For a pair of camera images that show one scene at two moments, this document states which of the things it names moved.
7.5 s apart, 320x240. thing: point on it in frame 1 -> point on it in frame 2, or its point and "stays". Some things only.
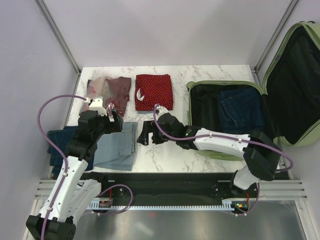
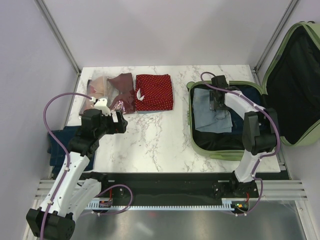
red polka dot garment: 151,89 stays
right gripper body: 158,136 -> 214,104
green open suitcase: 287,107 stays
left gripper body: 106,126 stays
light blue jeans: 117,151 -> 206,119
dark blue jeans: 56,154 stays
